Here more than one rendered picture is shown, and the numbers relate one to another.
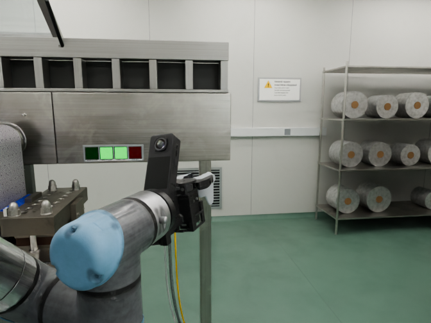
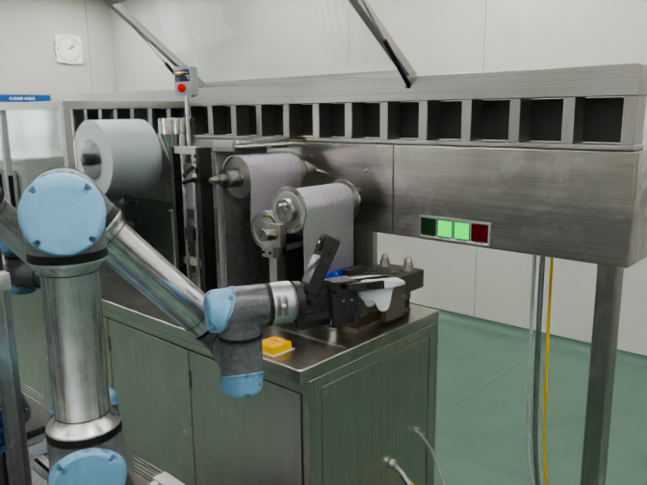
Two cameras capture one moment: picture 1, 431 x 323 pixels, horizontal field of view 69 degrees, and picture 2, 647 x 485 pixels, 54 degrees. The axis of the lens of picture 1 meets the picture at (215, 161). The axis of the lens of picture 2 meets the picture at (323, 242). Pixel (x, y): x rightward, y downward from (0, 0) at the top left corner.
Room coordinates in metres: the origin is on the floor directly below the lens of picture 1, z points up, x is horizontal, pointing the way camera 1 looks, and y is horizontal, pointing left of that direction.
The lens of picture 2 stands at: (-0.21, -0.76, 1.55)
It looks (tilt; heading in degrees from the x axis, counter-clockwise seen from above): 12 degrees down; 49
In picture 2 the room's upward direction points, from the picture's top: 1 degrees counter-clockwise
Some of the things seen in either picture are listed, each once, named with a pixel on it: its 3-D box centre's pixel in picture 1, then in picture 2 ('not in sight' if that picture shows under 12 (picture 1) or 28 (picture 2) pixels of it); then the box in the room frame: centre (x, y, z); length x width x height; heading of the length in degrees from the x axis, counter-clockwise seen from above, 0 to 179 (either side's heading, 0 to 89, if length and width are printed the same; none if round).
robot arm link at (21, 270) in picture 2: not in sight; (25, 273); (0.27, 1.07, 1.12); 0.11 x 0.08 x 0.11; 122
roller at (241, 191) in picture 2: not in sight; (265, 174); (1.07, 1.05, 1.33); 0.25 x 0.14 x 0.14; 7
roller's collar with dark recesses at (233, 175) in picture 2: not in sight; (230, 178); (0.92, 1.03, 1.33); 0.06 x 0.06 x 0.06; 7
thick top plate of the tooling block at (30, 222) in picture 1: (51, 207); (367, 286); (1.16, 0.62, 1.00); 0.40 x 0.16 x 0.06; 7
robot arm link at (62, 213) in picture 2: not in sight; (76, 342); (0.11, 0.22, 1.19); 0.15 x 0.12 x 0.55; 70
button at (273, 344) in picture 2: not in sight; (273, 345); (0.76, 0.59, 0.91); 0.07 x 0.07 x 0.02; 7
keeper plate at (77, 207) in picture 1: (78, 214); (394, 301); (1.18, 0.53, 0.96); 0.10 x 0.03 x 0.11; 7
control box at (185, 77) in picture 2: not in sight; (184, 81); (0.93, 1.33, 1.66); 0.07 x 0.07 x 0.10; 34
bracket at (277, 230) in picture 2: not in sight; (273, 271); (0.93, 0.81, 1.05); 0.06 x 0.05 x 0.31; 7
